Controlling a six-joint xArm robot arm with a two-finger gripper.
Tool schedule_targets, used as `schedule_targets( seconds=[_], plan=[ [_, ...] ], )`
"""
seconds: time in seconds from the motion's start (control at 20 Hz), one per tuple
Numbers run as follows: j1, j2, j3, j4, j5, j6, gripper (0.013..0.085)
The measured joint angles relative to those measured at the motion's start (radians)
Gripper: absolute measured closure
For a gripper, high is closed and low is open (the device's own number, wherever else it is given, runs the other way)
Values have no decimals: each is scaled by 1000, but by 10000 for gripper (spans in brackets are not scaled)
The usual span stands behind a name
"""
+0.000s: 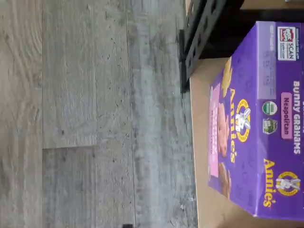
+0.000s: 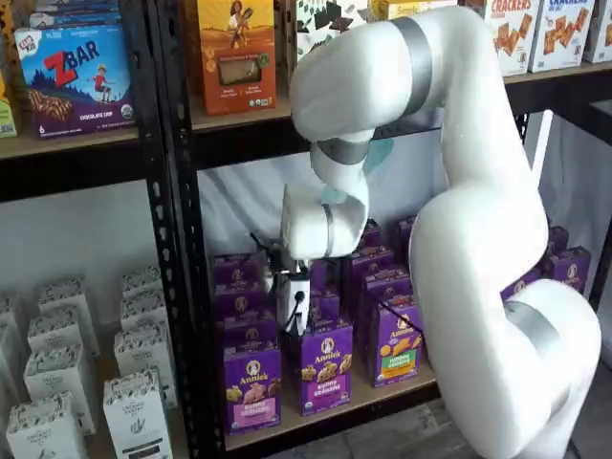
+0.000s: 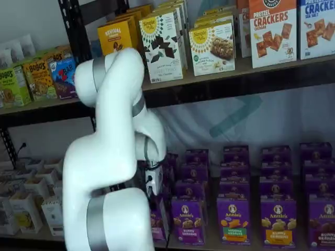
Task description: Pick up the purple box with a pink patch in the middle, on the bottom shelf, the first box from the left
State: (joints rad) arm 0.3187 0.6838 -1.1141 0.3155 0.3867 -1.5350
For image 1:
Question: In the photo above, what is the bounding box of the purple Annie's box pink patch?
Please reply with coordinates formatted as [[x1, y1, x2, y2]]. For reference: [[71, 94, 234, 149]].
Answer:
[[207, 20, 304, 218]]

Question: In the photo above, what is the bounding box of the black metal shelf rack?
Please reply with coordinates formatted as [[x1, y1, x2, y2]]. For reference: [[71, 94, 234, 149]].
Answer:
[[179, 0, 240, 93]]

